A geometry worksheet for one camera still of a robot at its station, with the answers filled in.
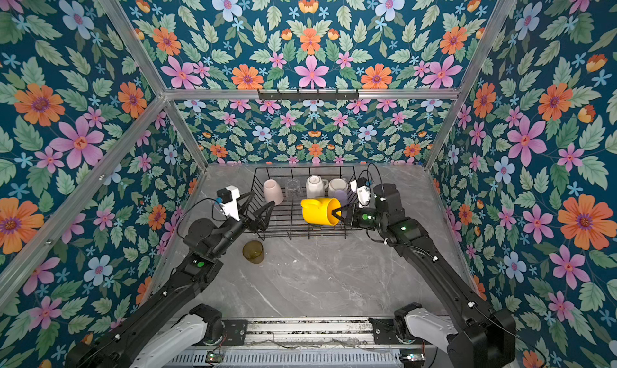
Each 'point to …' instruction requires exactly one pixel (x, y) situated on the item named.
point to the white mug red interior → (337, 184)
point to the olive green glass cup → (253, 251)
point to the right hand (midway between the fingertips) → (338, 208)
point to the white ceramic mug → (315, 186)
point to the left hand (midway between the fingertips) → (263, 198)
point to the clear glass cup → (293, 191)
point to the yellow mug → (320, 211)
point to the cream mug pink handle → (272, 192)
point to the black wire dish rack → (304, 197)
